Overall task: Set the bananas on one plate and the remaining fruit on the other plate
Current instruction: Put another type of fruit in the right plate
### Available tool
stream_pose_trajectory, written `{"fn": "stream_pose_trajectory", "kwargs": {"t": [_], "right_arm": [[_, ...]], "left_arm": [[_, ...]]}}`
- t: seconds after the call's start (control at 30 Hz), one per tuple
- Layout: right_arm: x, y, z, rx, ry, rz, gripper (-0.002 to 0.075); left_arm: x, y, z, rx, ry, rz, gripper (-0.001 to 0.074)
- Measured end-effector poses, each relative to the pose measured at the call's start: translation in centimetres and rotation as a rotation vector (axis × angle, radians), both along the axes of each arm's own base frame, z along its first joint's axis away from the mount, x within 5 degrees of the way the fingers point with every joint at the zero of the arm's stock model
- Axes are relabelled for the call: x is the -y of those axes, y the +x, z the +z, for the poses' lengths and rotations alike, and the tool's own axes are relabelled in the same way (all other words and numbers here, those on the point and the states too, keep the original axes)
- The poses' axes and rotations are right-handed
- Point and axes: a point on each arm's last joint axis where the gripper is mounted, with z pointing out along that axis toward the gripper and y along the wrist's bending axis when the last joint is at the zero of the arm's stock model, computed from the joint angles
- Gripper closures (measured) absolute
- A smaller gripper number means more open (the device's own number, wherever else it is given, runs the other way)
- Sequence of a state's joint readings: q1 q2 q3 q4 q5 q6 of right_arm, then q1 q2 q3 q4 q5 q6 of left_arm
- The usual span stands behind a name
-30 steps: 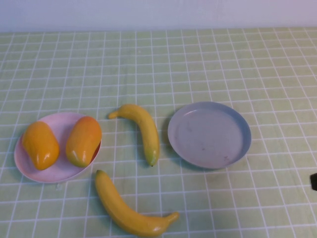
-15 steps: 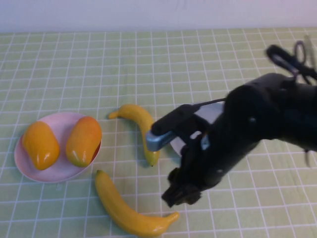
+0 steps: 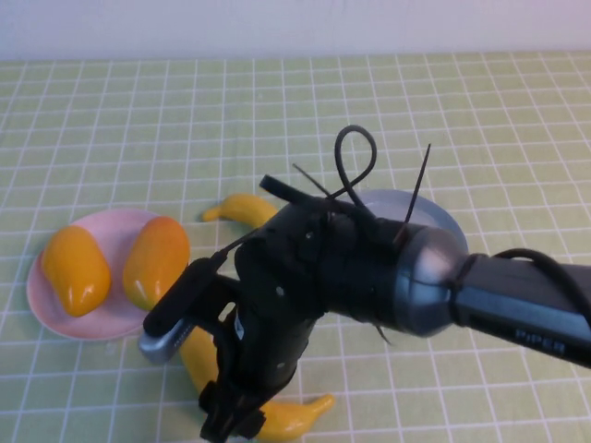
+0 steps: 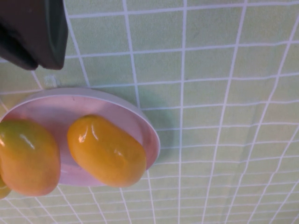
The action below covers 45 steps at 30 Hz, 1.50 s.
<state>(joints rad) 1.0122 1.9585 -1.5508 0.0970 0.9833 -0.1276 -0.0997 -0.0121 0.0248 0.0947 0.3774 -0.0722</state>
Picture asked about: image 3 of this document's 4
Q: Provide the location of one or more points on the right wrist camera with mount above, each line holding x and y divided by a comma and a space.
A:
161, 343

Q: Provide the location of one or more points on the banana with green tip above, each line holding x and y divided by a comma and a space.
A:
244, 207

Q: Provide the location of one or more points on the green checkered tablecloth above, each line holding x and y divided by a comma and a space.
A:
138, 115

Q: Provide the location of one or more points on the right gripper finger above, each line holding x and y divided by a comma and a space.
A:
247, 427
217, 424

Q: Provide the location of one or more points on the large yellow banana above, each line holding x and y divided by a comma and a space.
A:
295, 415

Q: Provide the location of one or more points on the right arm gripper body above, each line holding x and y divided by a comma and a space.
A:
263, 350

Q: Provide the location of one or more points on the plain yellow mango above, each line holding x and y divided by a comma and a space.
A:
76, 272

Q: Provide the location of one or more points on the black zip tie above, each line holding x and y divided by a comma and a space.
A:
418, 184
311, 181

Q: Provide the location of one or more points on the mango with orange-red blush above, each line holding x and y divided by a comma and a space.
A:
152, 254

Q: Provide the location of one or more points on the pink round plate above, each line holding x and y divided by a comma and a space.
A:
117, 235

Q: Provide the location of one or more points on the blue-grey round plate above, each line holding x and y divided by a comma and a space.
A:
438, 217

